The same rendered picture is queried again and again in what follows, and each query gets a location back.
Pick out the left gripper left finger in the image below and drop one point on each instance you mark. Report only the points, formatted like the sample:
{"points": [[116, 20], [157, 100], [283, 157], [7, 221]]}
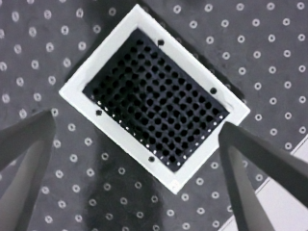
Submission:
{"points": [[36, 133]]}

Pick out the black well plate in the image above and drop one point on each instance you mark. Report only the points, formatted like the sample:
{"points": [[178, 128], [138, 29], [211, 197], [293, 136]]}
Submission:
{"points": [[149, 112]]}

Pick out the black perforated breadboard plate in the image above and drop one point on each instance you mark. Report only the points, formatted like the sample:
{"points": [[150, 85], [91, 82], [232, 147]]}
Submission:
{"points": [[257, 48]]}

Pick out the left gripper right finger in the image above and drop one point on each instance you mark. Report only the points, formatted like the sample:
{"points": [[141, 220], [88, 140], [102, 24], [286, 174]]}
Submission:
{"points": [[285, 169]]}

